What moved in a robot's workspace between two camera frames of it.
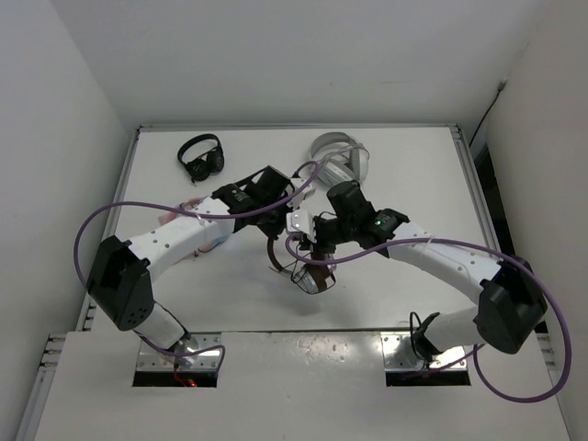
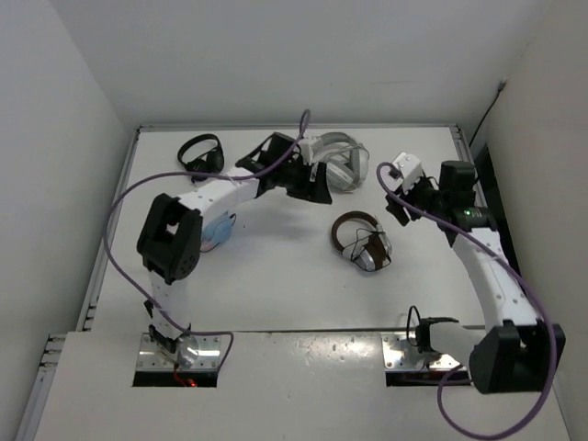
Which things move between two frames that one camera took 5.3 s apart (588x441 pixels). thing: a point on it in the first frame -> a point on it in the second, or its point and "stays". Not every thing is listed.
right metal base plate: x=400 y=356 stays
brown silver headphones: x=311 y=277 -> x=377 y=252
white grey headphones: x=343 y=159 stays
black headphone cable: x=293 y=270 -> x=361 y=239
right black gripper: x=319 y=246 -> x=397 y=209
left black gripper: x=273 y=231 -> x=309 y=190
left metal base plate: x=151 y=359 stays
